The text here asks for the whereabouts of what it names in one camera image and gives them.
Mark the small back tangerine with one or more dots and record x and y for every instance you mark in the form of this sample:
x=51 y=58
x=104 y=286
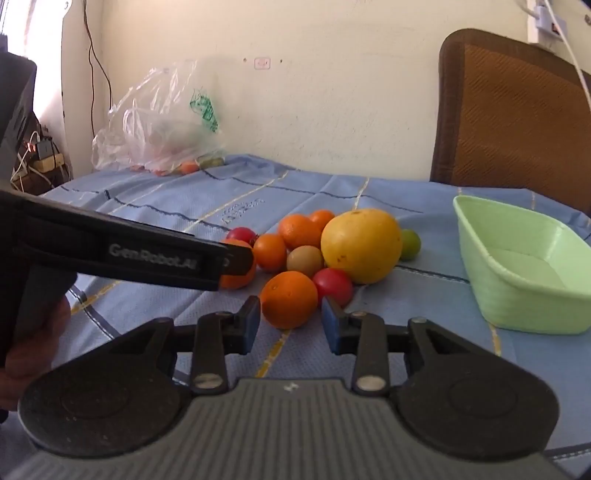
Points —
x=321 y=218

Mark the brown woven chair mat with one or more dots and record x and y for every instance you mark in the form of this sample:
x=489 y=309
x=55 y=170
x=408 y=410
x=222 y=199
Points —
x=511 y=116

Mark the light green plastic basket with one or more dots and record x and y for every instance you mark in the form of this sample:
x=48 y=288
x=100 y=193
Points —
x=528 y=271

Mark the small orange tangerine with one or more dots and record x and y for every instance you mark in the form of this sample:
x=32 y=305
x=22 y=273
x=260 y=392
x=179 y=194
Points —
x=270 y=252

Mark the clear plastic bag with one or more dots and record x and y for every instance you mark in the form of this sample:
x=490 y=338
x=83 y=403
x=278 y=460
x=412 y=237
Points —
x=165 y=120

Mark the green fruit by bag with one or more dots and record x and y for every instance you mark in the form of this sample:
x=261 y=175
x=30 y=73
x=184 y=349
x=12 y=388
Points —
x=206 y=163

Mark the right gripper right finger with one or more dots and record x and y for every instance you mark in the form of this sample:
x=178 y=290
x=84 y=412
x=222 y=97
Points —
x=451 y=394

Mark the red tomato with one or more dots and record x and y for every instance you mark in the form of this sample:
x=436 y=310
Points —
x=333 y=283
x=243 y=234

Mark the wall sticker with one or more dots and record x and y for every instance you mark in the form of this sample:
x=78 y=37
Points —
x=262 y=63

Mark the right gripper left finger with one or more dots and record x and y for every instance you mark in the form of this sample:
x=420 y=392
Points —
x=132 y=390

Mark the large yellow grapefruit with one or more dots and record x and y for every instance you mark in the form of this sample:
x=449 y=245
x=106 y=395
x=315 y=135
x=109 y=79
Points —
x=364 y=243

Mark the cluttered side items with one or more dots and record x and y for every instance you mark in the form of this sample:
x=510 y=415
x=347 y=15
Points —
x=40 y=165

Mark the person's left hand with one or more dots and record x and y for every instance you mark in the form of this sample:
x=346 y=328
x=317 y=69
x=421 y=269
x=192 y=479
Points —
x=33 y=357

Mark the orange fruit by bag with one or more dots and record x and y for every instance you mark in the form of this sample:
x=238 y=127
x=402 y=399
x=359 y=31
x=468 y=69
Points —
x=188 y=167

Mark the large orange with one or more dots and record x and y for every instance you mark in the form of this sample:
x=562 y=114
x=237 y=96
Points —
x=288 y=300

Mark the medium orange mandarin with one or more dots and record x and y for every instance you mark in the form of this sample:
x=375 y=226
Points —
x=298 y=230

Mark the green lime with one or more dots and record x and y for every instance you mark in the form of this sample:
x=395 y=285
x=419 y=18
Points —
x=411 y=245

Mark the brown kiwi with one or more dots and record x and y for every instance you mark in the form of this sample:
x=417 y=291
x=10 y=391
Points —
x=305 y=259

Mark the blue checked tablecloth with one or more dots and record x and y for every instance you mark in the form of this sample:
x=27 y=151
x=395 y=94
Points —
x=247 y=192

